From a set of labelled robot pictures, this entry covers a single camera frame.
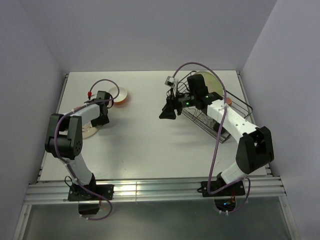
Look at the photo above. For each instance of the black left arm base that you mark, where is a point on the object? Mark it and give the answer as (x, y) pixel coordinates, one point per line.
(90, 197)

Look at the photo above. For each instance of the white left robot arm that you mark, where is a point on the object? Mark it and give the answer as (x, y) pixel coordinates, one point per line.
(64, 138)

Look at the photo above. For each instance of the clear drinking glass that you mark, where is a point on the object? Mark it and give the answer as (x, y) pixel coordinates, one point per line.
(209, 121)

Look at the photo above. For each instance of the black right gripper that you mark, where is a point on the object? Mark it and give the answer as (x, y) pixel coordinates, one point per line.
(168, 110)

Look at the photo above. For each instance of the pink ceramic mug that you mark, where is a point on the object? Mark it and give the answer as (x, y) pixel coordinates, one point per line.
(229, 101)

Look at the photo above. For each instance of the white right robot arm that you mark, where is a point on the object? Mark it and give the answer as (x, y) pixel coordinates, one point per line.
(254, 144)

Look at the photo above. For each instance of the aluminium mounting rail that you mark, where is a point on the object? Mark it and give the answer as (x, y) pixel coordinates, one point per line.
(163, 189)

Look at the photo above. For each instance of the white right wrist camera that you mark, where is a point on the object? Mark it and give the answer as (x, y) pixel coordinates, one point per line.
(171, 82)

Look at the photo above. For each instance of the green and cream plate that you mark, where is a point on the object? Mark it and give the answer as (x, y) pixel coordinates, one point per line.
(211, 82)

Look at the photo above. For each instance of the dark wire dish rack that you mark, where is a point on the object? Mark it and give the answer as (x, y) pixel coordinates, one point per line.
(229, 121)

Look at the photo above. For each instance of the orange and white bowl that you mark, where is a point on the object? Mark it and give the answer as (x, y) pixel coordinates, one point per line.
(122, 96)

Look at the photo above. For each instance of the pink and cream plate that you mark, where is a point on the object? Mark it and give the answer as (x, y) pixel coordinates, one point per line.
(88, 130)

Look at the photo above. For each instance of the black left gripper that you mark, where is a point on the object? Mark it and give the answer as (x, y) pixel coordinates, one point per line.
(95, 123)

